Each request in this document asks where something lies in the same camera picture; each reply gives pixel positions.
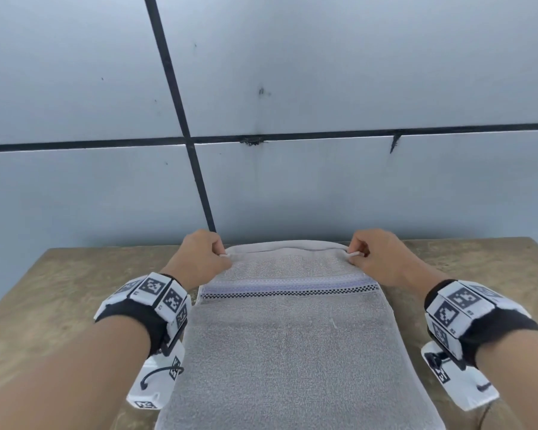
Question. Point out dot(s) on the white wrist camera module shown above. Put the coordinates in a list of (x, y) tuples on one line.
[(154, 382), (461, 380)]

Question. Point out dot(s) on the person's right forearm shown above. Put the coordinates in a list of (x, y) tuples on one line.
[(520, 371)]

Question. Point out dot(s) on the grey towel with checkered stripe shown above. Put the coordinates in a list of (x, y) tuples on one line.
[(291, 344)]

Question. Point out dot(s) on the person's left forearm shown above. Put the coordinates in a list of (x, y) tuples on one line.
[(67, 376)]

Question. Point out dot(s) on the black wristband with marker tiles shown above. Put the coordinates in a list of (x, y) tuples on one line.
[(466, 317), (154, 304)]

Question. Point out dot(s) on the person's left hand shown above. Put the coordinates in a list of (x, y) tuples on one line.
[(192, 257)]

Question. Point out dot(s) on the person's right hand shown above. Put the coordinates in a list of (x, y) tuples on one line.
[(388, 259)]

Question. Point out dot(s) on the person's left thumb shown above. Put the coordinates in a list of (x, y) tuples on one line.
[(223, 262)]

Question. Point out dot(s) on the person's right thumb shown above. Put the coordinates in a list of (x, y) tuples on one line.
[(357, 263)]

